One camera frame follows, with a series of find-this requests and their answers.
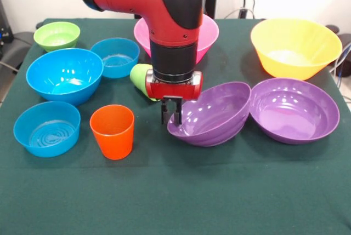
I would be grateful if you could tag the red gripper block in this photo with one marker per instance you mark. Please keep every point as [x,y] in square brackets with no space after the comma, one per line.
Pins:
[172,91]

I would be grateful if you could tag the purple bowl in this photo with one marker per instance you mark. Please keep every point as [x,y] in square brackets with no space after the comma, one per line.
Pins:
[214,120]
[293,111]

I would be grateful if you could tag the green cup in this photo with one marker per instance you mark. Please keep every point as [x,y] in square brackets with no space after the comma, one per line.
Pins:
[138,77]

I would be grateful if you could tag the pink bowl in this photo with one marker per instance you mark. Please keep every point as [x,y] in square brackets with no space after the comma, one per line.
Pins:
[210,35]

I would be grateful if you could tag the yellow bowl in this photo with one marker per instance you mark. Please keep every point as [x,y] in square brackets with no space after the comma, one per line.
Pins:
[296,43]

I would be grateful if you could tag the orange cup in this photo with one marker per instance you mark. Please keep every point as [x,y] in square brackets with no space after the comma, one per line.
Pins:
[113,136]

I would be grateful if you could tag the small blue bowl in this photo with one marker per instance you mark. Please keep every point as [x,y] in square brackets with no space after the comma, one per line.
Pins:
[115,51]
[46,131]

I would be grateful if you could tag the dark green tablecloth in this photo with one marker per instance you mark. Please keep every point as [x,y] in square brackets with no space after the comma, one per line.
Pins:
[175,196]

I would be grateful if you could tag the large blue bowl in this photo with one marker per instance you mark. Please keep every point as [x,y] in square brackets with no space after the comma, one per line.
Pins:
[64,76]

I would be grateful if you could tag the small green bowl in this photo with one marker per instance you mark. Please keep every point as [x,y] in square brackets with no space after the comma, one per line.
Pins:
[56,36]

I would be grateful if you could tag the black grey equipment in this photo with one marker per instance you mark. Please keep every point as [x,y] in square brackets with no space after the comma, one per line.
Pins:
[20,46]

